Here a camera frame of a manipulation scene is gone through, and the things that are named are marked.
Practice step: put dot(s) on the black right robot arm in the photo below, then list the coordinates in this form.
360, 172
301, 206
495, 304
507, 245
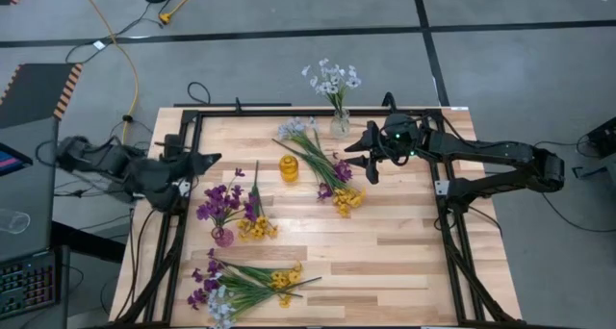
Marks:
505, 151

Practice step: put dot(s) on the large hazard-striped black mat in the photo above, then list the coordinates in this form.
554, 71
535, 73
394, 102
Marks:
33, 93

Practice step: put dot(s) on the purple flower bunch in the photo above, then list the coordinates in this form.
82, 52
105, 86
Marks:
216, 206
210, 285
197, 274
342, 171

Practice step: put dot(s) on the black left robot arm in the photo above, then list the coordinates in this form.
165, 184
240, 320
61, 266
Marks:
144, 177

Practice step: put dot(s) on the clear plastic object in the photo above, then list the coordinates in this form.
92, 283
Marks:
13, 221

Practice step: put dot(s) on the grey metal base plate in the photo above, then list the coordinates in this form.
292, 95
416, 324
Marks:
442, 188

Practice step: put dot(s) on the black flat bar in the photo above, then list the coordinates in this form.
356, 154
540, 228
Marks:
231, 105

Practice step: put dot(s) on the black hook bracket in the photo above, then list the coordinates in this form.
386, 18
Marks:
389, 102

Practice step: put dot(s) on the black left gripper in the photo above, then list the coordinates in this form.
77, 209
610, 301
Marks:
183, 165

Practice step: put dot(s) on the black aluminium table frame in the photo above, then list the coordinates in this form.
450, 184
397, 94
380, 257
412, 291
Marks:
313, 112

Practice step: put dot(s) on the white flower bunch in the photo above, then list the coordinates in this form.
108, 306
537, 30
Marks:
293, 127
332, 86
219, 310

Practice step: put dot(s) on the backlit keyboard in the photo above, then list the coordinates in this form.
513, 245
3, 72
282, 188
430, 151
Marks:
26, 283

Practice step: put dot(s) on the grey desk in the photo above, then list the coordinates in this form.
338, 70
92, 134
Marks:
33, 199

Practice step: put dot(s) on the clear glass vase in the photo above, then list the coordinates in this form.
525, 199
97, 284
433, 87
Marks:
340, 127

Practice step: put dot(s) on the laptop screen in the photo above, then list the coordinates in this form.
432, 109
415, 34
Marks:
12, 159

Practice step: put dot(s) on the small black bracket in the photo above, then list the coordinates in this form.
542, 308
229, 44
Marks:
238, 105

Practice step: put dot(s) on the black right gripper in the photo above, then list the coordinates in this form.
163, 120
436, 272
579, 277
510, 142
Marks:
402, 127

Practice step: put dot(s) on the purple glass vase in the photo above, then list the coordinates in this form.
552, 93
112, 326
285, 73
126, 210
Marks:
223, 237

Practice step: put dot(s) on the grey metal bracket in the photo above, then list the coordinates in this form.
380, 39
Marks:
601, 168

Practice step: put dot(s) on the black box device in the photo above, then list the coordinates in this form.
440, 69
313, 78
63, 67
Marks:
604, 139

